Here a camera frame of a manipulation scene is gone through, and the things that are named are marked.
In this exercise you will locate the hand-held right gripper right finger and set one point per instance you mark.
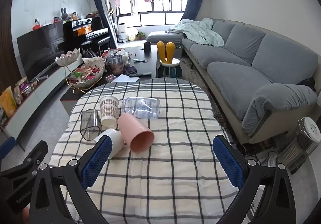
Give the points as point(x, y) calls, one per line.
point(228, 163)

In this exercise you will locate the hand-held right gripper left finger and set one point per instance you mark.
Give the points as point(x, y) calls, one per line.
point(96, 163)

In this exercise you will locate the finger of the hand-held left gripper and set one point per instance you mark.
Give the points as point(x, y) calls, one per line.
point(35, 155)

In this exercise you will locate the pink cup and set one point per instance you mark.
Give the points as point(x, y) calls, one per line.
point(133, 131)

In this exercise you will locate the black item on sofa arm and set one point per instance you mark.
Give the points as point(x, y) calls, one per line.
point(308, 85)

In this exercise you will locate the white cup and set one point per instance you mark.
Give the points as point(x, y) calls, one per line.
point(117, 141)

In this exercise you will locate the grey transparent cup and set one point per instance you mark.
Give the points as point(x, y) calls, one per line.
point(89, 125)

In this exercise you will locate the checked paper cup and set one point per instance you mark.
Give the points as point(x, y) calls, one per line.
point(108, 111)

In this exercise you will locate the person's left hand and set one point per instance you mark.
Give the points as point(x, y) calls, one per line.
point(25, 216)

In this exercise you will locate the blue object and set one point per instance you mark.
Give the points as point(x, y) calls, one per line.
point(6, 146)

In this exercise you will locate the yellow snack bag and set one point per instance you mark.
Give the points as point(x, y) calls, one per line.
point(7, 103)

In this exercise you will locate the checked white tablecloth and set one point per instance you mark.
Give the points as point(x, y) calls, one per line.
point(165, 168)

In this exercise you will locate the purple snack bag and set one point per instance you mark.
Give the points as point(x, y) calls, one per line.
point(23, 88)

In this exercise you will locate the white television cabinet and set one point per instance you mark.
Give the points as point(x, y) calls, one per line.
point(50, 85)

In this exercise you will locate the electric heater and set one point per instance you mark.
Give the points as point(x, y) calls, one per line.
point(301, 143)

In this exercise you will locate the two-tier snack tray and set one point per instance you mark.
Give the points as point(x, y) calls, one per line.
point(87, 74)

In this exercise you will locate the white paper sheet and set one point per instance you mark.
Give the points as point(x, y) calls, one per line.
point(125, 79)

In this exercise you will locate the grey sofa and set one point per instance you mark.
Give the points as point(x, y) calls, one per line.
point(225, 73)

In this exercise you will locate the black remote control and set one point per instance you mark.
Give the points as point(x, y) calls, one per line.
point(140, 74)

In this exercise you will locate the clear snack jar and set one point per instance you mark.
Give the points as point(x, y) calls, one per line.
point(116, 66)

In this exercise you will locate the black television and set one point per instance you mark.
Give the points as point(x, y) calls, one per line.
point(37, 48)

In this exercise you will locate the white plush toy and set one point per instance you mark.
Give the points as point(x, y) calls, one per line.
point(125, 56)

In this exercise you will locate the teal small brush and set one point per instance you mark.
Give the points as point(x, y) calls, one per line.
point(139, 60)

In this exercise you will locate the black coffee table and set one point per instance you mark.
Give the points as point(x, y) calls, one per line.
point(148, 64)

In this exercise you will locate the stool with yellow ears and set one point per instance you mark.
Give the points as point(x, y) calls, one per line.
point(167, 63)

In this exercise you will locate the black piano bench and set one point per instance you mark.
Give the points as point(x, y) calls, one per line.
point(100, 43)

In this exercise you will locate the grey storage box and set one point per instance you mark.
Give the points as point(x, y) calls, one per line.
point(178, 52)

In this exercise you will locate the black mug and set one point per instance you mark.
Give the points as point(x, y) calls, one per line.
point(147, 48)

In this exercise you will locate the black piano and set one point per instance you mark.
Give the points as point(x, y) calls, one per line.
point(74, 29)

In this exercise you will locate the white air appliance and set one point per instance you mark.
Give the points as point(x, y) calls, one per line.
point(122, 33)

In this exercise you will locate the pale green blanket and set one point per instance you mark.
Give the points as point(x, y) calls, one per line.
point(200, 31)

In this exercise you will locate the potted plant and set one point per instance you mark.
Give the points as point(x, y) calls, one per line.
point(141, 35)

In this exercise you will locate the grey bunny figure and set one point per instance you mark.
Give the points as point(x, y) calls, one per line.
point(64, 14)

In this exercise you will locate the white hanging garment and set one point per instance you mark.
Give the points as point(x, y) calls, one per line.
point(133, 6)

